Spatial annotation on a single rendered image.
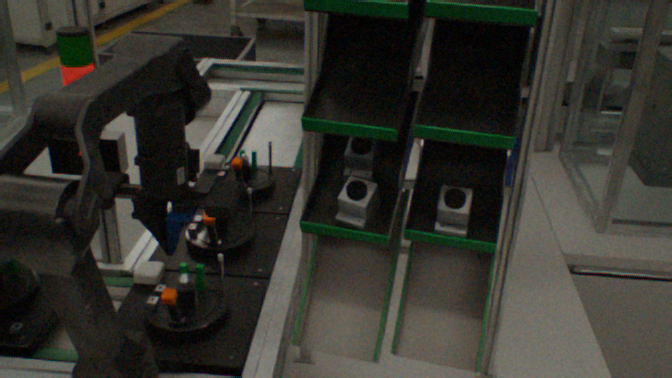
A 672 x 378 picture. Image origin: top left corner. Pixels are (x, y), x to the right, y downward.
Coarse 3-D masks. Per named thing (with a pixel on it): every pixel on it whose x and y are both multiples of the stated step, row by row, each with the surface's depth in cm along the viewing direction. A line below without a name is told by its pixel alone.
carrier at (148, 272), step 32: (160, 288) 116; (192, 288) 113; (224, 288) 116; (256, 288) 123; (128, 320) 113; (160, 320) 111; (192, 320) 111; (224, 320) 114; (256, 320) 115; (160, 352) 107; (192, 352) 107; (224, 352) 107
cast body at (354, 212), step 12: (348, 180) 96; (360, 180) 96; (348, 192) 93; (360, 192) 93; (372, 192) 94; (348, 204) 94; (360, 204) 93; (372, 204) 96; (336, 216) 96; (348, 216) 96; (360, 216) 95; (372, 216) 98; (348, 228) 97; (360, 228) 95
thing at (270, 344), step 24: (240, 120) 202; (264, 120) 211; (288, 120) 211; (216, 144) 182; (240, 144) 194; (264, 144) 194; (288, 144) 195; (144, 240) 138; (288, 240) 140; (288, 264) 133; (288, 288) 125; (264, 312) 118; (288, 312) 121; (264, 336) 112; (288, 336) 124; (264, 360) 107
